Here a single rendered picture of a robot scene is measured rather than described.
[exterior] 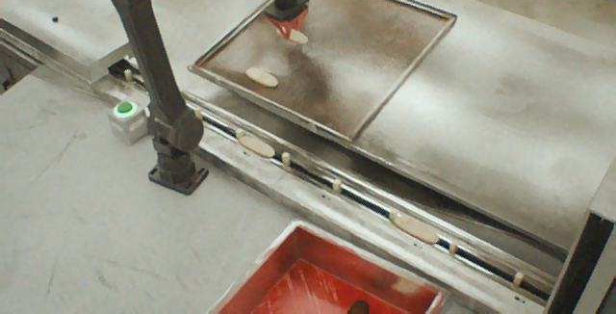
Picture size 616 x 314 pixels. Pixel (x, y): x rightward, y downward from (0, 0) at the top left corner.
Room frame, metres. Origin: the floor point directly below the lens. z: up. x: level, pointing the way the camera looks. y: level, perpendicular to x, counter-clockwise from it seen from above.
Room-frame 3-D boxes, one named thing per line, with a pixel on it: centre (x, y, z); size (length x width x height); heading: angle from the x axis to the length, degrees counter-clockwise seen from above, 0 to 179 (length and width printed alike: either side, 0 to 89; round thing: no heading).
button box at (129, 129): (1.16, 0.44, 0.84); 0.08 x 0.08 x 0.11; 50
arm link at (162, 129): (1.02, 0.29, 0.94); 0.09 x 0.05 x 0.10; 143
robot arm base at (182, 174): (1.00, 0.30, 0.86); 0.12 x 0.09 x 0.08; 61
